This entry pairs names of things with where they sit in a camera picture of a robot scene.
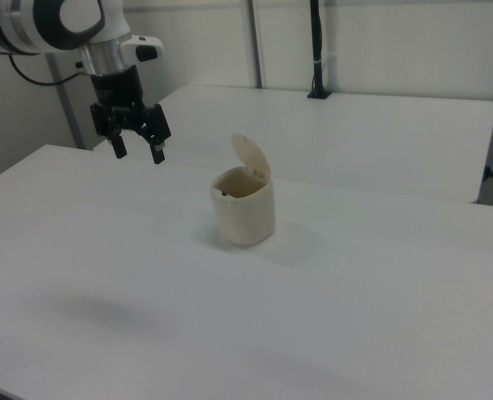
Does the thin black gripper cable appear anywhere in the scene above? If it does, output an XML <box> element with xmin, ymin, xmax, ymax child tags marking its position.
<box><xmin>7</xmin><ymin>53</ymin><xmax>94</xmax><ymax>88</ymax></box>

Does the black pole with clamp base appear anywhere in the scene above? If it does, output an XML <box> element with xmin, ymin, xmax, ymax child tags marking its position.
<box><xmin>306</xmin><ymin>0</ymin><xmax>334</xmax><ymax>100</ymax></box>

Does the white table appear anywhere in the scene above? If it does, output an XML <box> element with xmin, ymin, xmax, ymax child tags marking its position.
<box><xmin>92</xmin><ymin>84</ymin><xmax>493</xmax><ymax>205</ymax></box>

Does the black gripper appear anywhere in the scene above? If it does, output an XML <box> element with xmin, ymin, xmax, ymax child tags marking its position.
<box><xmin>89</xmin><ymin>65</ymin><xmax>173</xmax><ymax>166</ymax></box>

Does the cream trash bin with lid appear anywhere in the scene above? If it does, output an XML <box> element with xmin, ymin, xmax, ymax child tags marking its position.
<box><xmin>209</xmin><ymin>132</ymin><xmax>276</xmax><ymax>248</ymax></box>

